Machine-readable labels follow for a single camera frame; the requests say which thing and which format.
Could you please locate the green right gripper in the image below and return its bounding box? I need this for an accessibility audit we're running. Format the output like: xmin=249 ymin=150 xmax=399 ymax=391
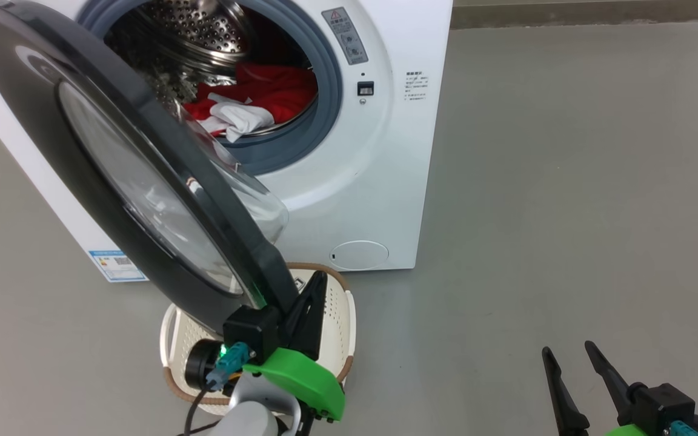
xmin=542 ymin=341 xmax=646 ymax=436

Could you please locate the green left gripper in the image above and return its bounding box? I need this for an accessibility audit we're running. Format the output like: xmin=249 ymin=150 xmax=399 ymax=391
xmin=243 ymin=271 xmax=347 ymax=421

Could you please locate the black round glass washer door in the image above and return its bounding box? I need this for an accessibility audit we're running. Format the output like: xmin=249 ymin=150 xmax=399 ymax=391
xmin=0 ymin=0 xmax=301 ymax=334

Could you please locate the white perforated basket brown rim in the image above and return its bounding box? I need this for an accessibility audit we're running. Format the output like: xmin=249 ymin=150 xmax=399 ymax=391
xmin=159 ymin=262 xmax=357 ymax=415

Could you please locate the white front-load washing machine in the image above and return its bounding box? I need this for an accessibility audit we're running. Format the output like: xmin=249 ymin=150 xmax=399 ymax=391
xmin=0 ymin=0 xmax=454 ymax=283

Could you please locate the round white filter cover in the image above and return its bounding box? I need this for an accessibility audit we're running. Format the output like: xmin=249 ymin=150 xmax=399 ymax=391
xmin=331 ymin=240 xmax=390 ymax=271

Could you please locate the blue energy label sticker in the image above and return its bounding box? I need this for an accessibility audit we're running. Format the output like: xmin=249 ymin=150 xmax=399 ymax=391
xmin=88 ymin=250 xmax=148 ymax=283

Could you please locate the printed black text notice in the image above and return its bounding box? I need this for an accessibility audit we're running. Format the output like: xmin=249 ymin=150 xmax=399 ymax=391
xmin=405 ymin=71 xmax=430 ymax=101

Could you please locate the grey warning sticker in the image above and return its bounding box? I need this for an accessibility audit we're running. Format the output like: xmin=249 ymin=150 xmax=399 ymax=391
xmin=322 ymin=7 xmax=369 ymax=65

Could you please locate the teal left cable connector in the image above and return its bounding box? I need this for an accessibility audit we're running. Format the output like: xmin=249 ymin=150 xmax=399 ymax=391
xmin=207 ymin=342 xmax=250 ymax=391

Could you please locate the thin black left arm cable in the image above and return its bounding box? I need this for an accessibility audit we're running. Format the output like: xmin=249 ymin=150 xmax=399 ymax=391
xmin=182 ymin=385 xmax=219 ymax=436

